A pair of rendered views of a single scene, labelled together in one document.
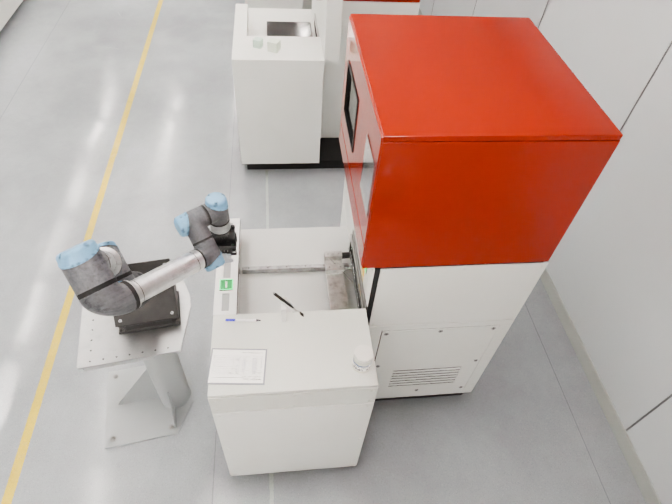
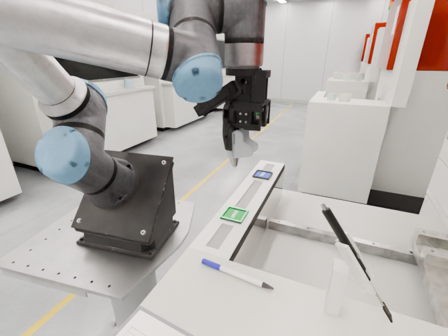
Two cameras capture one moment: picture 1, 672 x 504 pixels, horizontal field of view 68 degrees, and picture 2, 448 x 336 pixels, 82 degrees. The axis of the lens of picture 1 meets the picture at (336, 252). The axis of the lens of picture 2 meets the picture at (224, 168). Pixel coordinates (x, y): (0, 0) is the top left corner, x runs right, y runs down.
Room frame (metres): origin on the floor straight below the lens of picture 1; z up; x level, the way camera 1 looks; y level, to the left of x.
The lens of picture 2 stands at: (0.77, 0.16, 1.33)
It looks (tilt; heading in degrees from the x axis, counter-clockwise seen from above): 23 degrees down; 33
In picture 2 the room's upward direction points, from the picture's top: straight up
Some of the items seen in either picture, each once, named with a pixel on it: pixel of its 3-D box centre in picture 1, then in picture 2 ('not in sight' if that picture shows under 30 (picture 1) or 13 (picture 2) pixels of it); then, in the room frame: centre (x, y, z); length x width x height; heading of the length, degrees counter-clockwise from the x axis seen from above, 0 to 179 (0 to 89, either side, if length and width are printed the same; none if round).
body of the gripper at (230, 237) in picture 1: (224, 239); (246, 99); (1.25, 0.43, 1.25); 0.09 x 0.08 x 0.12; 100
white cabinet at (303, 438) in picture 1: (288, 352); not in sight; (1.27, 0.19, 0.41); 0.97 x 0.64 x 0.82; 10
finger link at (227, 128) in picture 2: not in sight; (230, 129); (1.22, 0.45, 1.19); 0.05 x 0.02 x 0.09; 10
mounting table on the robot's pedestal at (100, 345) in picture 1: (140, 321); (120, 245); (1.16, 0.83, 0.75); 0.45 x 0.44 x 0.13; 108
